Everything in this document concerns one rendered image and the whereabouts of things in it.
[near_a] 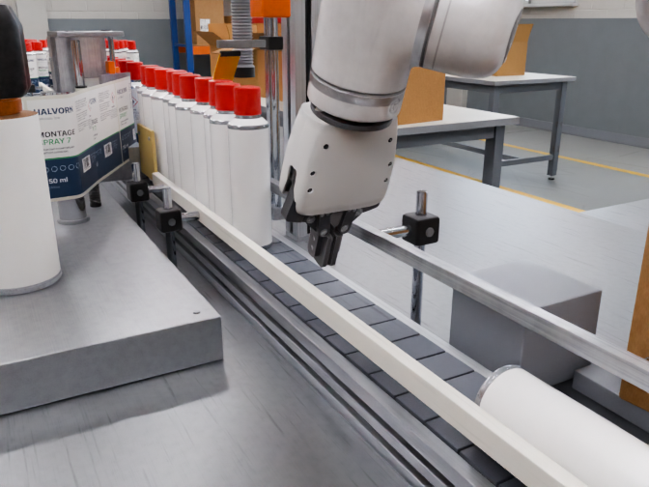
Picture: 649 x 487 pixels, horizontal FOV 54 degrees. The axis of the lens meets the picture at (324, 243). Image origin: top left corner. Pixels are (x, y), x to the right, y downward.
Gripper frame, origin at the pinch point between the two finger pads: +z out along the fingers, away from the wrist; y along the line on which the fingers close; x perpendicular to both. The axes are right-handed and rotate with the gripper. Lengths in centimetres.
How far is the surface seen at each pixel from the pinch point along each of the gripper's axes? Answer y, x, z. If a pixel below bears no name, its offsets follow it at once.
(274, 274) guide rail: 4.3, -1.7, 4.7
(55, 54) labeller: 15, -74, 10
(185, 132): 2.3, -38.4, 7.5
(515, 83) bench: -306, -257, 114
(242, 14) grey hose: -10, -49, -6
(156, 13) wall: -192, -744, 236
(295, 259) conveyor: -2.6, -9.4, 10.1
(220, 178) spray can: 2.6, -22.9, 5.8
